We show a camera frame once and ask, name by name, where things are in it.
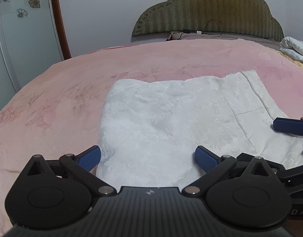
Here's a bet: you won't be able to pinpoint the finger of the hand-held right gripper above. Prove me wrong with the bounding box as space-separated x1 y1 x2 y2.
273 117 303 137
236 152 303 196

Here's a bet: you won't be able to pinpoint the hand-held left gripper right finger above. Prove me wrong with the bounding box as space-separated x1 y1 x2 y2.
182 146 278 196

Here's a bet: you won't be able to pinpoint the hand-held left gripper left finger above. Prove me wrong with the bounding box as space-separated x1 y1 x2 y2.
18 145 117 196

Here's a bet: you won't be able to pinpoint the white patterned pants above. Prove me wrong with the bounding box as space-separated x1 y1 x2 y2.
95 70 303 187

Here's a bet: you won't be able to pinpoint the pink fleece blanket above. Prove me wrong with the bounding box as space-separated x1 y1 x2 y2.
0 38 303 233

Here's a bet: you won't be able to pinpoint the yellow cloth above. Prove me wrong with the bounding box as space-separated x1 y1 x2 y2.
276 49 303 71

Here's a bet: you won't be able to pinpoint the white folded quilt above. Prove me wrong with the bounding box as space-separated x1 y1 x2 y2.
279 37 303 64

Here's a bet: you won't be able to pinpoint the white flower-patterned door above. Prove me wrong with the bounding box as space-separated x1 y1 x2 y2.
0 0 65 119

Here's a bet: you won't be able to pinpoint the olive padded headboard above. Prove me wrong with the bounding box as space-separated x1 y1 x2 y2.
131 0 284 41

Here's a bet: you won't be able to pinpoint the thin black charger cable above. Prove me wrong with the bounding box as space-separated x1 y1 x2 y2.
180 19 242 39

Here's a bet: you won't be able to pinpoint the brown wooden door frame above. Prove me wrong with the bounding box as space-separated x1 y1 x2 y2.
49 0 72 61

